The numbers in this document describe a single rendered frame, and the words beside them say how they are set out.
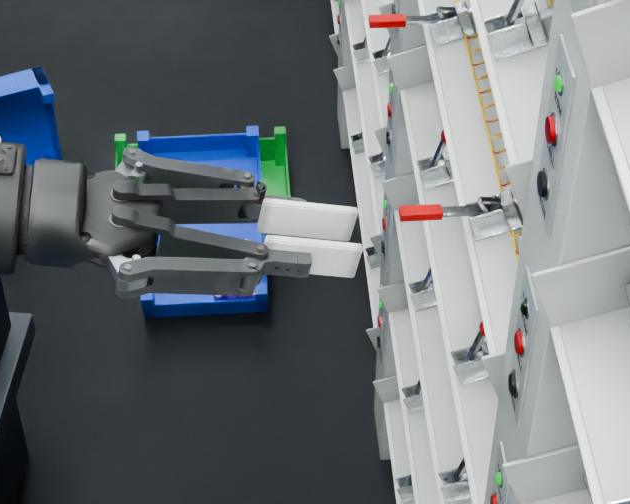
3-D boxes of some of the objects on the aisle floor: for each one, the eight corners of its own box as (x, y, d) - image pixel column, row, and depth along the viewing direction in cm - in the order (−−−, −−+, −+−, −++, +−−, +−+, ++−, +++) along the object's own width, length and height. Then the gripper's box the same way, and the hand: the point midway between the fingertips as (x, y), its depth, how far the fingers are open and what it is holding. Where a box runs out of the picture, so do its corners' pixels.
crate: (268, 312, 236) (268, 294, 229) (143, 318, 235) (139, 300, 228) (259, 147, 248) (258, 125, 240) (140, 152, 247) (136, 130, 239)
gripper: (20, 254, 93) (378, 287, 98) (37, 95, 105) (357, 131, 109) (14, 332, 99) (354, 360, 103) (30, 172, 110) (336, 204, 115)
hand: (310, 238), depth 106 cm, fingers open, 3 cm apart
